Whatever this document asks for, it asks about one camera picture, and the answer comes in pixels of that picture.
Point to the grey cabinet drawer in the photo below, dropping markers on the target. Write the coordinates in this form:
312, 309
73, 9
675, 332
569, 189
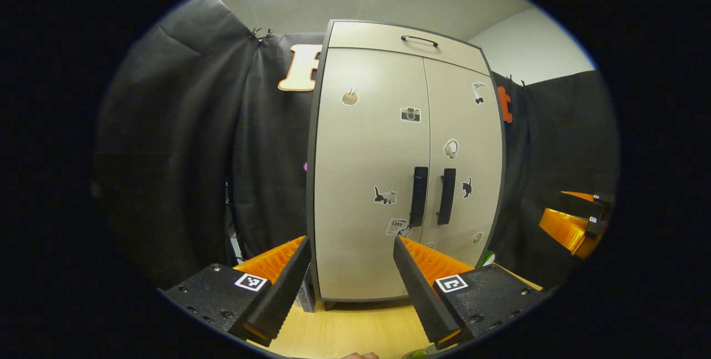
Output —
377, 39

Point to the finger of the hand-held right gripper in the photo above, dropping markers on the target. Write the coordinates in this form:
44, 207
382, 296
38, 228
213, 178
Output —
583, 203
566, 231

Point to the watermelon slice toy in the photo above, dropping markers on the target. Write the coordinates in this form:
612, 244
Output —
487, 259

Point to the grey cabinet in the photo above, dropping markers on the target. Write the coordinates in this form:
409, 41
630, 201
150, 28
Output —
319, 181

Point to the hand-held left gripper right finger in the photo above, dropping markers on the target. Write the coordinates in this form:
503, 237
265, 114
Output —
419, 292

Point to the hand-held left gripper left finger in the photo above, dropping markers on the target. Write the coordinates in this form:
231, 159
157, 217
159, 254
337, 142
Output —
283, 292

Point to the black backdrop cloth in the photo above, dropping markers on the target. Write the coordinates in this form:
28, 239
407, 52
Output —
183, 153

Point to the cabinet door with headphone sticker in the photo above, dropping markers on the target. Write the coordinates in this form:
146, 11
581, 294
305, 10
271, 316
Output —
464, 125

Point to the cabinet door with camera sticker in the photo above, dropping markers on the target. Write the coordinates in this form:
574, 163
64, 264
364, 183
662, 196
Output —
366, 153

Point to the white printed box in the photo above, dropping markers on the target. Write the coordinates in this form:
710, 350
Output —
305, 295

